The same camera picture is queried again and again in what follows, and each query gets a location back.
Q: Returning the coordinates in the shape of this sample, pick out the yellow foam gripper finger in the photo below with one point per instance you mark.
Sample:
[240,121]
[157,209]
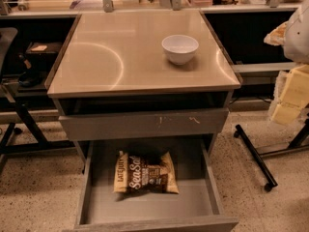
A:
[291,95]

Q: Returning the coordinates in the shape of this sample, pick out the brown Late July chip bag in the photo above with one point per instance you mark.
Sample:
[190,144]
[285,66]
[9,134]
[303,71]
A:
[140,173]

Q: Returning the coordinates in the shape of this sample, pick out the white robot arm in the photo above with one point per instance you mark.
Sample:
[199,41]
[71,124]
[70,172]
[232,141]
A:
[293,36]

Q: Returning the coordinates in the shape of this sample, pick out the closed grey top drawer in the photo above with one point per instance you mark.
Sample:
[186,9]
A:
[143,124]

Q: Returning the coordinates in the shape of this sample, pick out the grey drawer cabinet with counter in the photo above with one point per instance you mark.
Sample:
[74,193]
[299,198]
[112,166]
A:
[115,63]

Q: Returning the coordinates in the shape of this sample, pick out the open grey middle drawer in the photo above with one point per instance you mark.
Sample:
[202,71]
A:
[196,208]

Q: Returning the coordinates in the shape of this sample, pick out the black wheeled stand base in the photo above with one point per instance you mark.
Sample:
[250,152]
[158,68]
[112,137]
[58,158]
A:
[299,143]

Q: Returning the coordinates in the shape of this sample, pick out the white ceramic bowl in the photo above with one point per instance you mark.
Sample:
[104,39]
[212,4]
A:
[179,49]

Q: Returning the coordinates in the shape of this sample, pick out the dark box on shelf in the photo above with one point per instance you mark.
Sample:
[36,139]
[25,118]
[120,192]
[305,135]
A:
[44,48]

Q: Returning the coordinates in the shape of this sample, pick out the grey shelf rail right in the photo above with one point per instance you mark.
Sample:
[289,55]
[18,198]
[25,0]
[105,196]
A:
[266,73]

